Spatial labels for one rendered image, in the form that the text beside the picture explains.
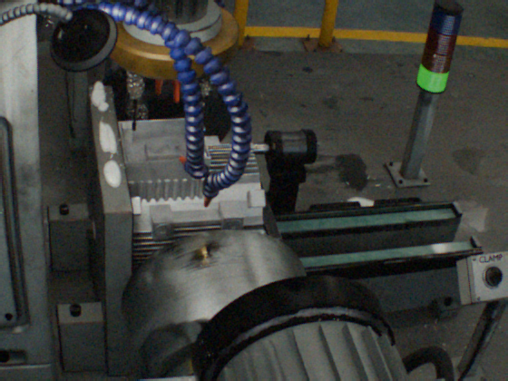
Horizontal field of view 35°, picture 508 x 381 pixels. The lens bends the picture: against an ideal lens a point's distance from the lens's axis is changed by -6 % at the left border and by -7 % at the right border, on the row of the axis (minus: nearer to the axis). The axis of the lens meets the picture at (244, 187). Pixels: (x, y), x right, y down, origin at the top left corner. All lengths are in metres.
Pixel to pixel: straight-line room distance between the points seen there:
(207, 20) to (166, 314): 0.37
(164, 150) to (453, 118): 0.99
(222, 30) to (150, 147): 0.22
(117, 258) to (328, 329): 0.51
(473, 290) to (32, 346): 0.64
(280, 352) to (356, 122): 1.30
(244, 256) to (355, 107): 1.02
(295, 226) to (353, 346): 0.78
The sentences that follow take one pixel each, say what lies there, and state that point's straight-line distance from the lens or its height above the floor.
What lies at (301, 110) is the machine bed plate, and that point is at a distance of 1.95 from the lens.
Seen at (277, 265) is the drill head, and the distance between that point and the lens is 1.04.
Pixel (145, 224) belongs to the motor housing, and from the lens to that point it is 1.22.
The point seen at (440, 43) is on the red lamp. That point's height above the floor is 1.14.
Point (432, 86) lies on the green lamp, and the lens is 1.67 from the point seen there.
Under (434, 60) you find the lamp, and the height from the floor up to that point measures 1.10.
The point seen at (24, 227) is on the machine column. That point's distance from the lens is 1.07.
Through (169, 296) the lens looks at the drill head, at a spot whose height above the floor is 1.14.
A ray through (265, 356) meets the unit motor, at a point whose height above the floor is 1.34.
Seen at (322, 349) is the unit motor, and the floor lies 1.35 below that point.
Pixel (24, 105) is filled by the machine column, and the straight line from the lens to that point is 0.96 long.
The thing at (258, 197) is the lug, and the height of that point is 1.09.
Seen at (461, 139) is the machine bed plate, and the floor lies 0.80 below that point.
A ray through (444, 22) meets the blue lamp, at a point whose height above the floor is 1.19.
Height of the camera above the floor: 1.87
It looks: 39 degrees down
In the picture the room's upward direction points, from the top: 8 degrees clockwise
